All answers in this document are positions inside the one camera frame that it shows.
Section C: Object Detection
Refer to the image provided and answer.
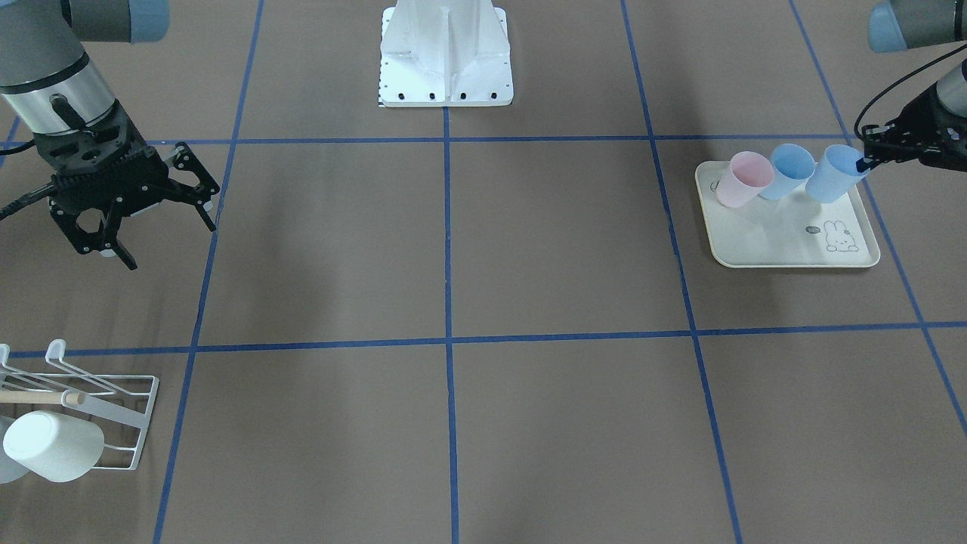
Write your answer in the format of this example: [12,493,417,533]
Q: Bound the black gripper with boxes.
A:
[856,83,966,173]
[34,102,220,270]

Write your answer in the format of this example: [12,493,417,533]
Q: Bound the blue cup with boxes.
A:
[805,144,867,204]

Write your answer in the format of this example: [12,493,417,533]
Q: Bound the white ikea cup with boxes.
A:
[2,410,106,483]

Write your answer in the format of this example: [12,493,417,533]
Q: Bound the grey ikea cup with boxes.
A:
[0,416,29,484]

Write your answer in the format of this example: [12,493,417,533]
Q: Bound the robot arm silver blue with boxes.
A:
[853,1,966,173]
[1,1,220,270]

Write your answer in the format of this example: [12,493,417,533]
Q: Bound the blue cup tray middle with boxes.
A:
[759,144,817,201]

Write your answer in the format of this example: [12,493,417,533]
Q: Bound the pink cup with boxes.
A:
[715,151,774,208]

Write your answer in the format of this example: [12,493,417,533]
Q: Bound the cream serving tray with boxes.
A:
[694,161,882,268]

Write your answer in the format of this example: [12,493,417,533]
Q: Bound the white wire cup rack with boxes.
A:
[2,339,160,473]

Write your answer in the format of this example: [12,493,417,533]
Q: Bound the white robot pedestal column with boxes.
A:
[378,1,514,108]

